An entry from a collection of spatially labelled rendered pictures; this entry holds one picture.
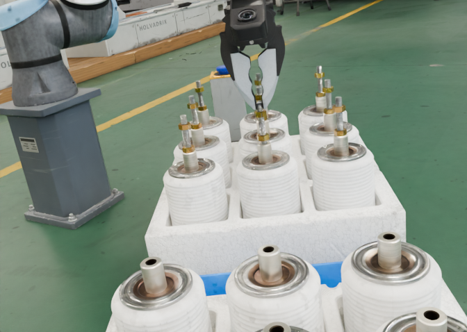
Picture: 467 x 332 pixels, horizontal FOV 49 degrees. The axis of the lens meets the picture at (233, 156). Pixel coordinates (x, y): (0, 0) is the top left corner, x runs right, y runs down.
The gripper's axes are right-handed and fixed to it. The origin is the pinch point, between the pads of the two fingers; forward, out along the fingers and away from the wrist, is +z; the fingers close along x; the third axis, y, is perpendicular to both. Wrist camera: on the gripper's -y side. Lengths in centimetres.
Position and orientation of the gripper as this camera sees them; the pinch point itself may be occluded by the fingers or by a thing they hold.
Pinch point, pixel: (258, 101)
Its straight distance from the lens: 76.9
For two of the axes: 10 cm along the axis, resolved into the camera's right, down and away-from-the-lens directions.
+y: 0.6, -3.7, 9.3
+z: 1.3, 9.3, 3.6
